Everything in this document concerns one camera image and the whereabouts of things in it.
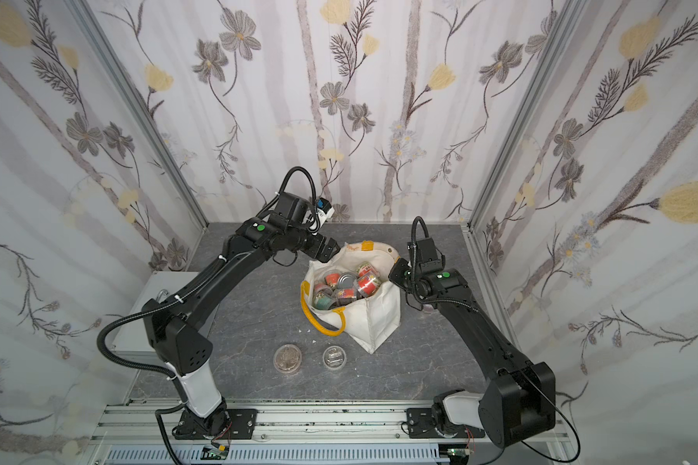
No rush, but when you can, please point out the white canvas tote bag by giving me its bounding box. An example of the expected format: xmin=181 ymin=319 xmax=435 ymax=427
xmin=301 ymin=240 xmax=401 ymax=354

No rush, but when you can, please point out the small clear seed jar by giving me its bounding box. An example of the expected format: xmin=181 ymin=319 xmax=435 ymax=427
xmin=322 ymin=345 xmax=347 ymax=371

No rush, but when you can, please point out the large clear seed jar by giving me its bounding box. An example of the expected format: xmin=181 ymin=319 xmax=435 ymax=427
xmin=273 ymin=344 xmax=302 ymax=374

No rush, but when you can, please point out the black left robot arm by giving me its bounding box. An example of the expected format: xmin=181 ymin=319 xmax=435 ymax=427
xmin=96 ymin=167 xmax=340 ymax=441

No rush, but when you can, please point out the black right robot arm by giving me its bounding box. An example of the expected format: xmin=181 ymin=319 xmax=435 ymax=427
xmin=389 ymin=216 xmax=556 ymax=449

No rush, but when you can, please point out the red jar in bag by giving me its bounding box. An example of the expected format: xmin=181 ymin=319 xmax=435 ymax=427
xmin=357 ymin=272 xmax=382 ymax=298

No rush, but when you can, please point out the silver lid jar in bag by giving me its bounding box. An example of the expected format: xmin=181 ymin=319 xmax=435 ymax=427
xmin=337 ymin=272 xmax=358 ymax=290

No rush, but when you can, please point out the green label jar in bag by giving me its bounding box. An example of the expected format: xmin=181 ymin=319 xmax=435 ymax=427
xmin=312 ymin=291 xmax=337 ymax=311

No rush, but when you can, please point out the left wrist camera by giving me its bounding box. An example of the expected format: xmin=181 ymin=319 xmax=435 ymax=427
xmin=316 ymin=198 xmax=335 ymax=226

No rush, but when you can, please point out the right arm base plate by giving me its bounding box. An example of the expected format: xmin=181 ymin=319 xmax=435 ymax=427
xmin=403 ymin=408 xmax=486 ymax=440

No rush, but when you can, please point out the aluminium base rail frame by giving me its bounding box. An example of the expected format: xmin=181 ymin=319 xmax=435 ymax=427
xmin=86 ymin=398 xmax=565 ymax=465

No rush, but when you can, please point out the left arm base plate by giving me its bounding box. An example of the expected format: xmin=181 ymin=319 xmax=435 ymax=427
xmin=173 ymin=407 xmax=258 ymax=440

